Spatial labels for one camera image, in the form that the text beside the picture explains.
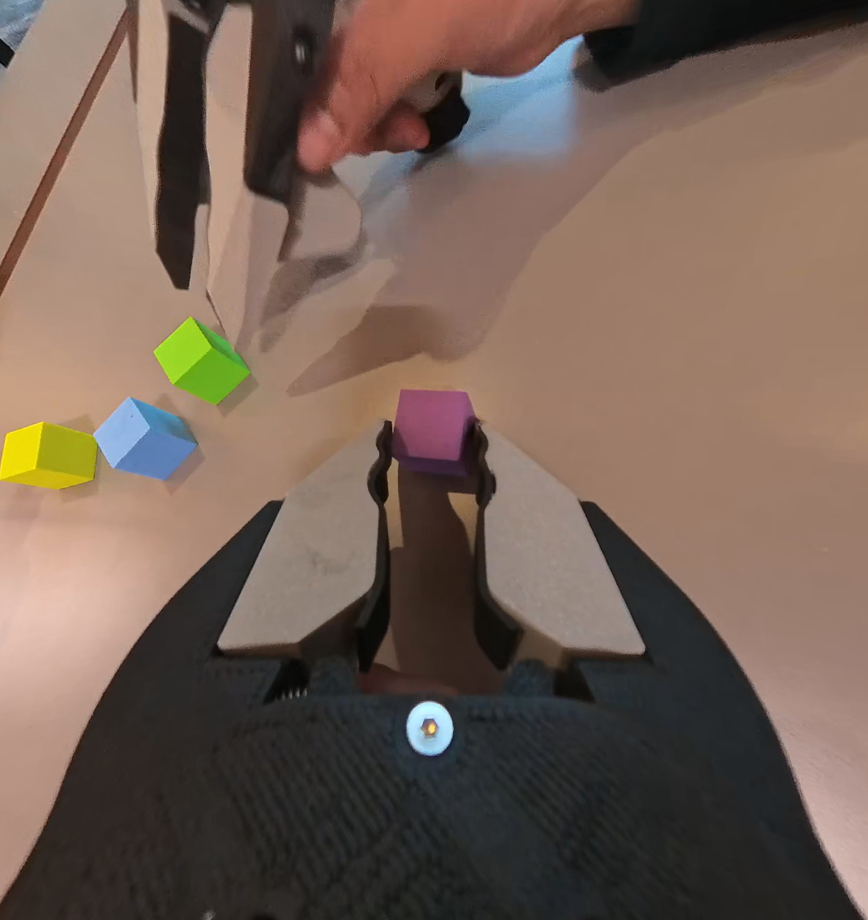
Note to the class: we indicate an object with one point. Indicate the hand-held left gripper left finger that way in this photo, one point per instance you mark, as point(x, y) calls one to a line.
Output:
point(312, 568)

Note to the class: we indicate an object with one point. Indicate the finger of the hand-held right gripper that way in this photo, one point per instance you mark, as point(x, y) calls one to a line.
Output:
point(182, 144)
point(229, 144)

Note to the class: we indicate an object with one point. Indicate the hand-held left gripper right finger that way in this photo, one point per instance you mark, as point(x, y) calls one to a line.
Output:
point(556, 568)

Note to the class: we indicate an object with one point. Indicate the purple foam cube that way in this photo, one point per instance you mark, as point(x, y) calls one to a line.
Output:
point(430, 431)

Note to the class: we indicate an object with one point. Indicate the blue foam cube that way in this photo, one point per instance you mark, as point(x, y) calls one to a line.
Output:
point(143, 442)

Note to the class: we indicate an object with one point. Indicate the green foam cube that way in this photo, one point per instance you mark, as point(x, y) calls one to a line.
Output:
point(200, 363)

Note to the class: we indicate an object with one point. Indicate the yellow foam cube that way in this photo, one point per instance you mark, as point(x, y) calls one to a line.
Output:
point(46, 456)

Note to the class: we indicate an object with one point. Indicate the person's right forearm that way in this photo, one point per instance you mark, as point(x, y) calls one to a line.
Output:
point(693, 36)

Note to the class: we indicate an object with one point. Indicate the person's right hand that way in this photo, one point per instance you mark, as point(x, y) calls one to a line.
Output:
point(419, 43)

